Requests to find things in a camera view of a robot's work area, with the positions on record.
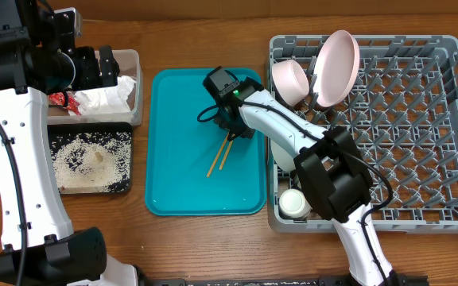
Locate white paper cup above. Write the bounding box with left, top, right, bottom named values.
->
left=278, top=188, right=312, bottom=219

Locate grey dishwasher rack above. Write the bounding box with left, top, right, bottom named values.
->
left=267, top=34, right=458, bottom=234

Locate clear plastic waste bin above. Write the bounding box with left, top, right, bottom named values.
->
left=48, top=49, right=143, bottom=126

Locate pink white bowl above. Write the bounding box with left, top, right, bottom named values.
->
left=271, top=60, right=309, bottom=106

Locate teal serving tray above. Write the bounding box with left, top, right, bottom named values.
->
left=145, top=68, right=266, bottom=216

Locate red snack wrapper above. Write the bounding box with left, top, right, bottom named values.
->
left=48, top=91, right=80, bottom=115

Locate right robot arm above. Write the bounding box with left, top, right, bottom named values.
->
left=203, top=67, right=397, bottom=285

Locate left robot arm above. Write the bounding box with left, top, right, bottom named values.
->
left=0, top=0, right=146, bottom=285

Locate white napkin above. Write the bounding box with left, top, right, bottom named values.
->
left=73, top=75, right=136, bottom=115

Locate wooden chopstick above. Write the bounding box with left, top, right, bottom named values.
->
left=219, top=141, right=234, bottom=170
left=206, top=135, right=228, bottom=178

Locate large white plate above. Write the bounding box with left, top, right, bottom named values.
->
left=312, top=30, right=360, bottom=107

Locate white rice pile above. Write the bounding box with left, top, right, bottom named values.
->
left=49, top=130, right=133, bottom=195

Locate grey bowl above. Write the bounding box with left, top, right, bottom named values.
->
left=270, top=141, right=295, bottom=172

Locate black plastic tray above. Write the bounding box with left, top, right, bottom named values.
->
left=47, top=122, right=134, bottom=195

